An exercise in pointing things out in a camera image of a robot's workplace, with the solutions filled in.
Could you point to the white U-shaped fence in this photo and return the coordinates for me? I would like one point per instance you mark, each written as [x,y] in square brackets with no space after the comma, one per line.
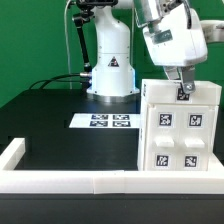
[12,181]

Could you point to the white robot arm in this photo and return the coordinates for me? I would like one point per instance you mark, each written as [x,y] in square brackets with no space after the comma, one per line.
[113,78]

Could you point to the white marker sheet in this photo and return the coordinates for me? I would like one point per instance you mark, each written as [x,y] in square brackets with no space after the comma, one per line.
[109,121]

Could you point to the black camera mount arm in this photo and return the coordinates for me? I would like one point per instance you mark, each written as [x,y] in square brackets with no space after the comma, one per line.
[84,16]

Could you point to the white door panel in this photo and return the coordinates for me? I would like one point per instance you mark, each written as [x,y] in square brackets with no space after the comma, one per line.
[161,140]
[197,140]

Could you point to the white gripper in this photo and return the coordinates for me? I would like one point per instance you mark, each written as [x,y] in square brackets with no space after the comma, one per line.
[173,44]

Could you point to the small white cabinet top block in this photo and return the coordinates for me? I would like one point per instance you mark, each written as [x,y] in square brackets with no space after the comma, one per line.
[158,91]

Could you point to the white cabinet body box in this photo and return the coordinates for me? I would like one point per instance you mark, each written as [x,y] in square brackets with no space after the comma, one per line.
[181,118]

